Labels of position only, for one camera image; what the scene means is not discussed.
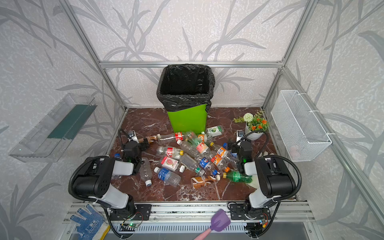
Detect brown tea bottle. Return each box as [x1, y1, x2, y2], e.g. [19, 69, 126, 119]
[146, 134, 162, 144]

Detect green bottle orange cap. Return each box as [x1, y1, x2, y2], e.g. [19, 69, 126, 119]
[223, 171, 253, 184]

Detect red label clear bottle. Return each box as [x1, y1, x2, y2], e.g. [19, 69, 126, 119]
[157, 146, 184, 160]

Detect green sprite bottle yellow cap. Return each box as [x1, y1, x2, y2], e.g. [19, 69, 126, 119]
[186, 132, 210, 154]

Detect blue label water bottle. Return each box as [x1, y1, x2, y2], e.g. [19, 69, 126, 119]
[154, 167, 181, 188]

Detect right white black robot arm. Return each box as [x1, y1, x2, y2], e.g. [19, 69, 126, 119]
[223, 140, 302, 223]

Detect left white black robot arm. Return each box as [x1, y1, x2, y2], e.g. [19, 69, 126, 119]
[68, 138, 150, 218]

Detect orange label bottle near bin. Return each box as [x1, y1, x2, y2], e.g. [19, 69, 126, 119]
[198, 132, 213, 145]

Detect coca cola bottle near bin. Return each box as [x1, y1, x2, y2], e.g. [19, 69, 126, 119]
[156, 132, 185, 143]

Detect green plastic trash bin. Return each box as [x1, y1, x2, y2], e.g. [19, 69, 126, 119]
[167, 105, 208, 134]

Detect black bin liner bag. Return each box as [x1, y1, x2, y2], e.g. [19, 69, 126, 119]
[157, 64, 216, 112]

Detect clear bottle blue cap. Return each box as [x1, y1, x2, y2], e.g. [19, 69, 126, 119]
[223, 142, 239, 158]

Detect orange fanta label bottle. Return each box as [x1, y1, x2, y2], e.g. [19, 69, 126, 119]
[210, 142, 238, 171]

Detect white pot artificial flowers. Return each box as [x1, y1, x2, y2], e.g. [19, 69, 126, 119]
[233, 110, 269, 141]

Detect lime label square bottle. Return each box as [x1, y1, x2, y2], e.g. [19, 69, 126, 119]
[205, 125, 225, 137]

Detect pink guava label bottle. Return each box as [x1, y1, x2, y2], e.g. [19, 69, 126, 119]
[161, 157, 180, 172]

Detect pepsi blue label bottle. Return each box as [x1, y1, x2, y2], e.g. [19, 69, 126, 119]
[199, 158, 219, 176]

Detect clear bottle green cap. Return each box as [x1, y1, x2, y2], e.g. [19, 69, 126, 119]
[180, 154, 206, 176]

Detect long clear bottle white cap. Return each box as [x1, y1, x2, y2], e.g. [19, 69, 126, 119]
[177, 140, 210, 162]

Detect crushed brown label bottle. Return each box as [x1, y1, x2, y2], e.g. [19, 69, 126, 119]
[191, 175, 221, 189]

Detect purple plastic scoop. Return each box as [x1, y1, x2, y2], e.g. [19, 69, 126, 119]
[194, 209, 231, 240]

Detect green circuit board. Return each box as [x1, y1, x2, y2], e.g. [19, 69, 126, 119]
[121, 222, 142, 231]

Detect blue white work glove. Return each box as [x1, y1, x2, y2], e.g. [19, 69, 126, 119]
[70, 204, 110, 240]

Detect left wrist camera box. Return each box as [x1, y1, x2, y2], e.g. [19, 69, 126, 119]
[127, 131, 139, 143]

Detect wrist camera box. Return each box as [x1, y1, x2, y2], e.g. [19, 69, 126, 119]
[127, 131, 139, 143]
[236, 130, 245, 142]

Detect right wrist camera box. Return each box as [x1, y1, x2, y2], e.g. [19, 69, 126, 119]
[236, 130, 245, 142]

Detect white wire mesh basket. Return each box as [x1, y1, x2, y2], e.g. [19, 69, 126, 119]
[271, 90, 332, 162]

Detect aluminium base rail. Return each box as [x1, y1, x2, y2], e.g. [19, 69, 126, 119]
[111, 201, 316, 236]

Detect clear acrylic wall shelf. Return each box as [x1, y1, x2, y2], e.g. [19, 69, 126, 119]
[9, 94, 98, 163]

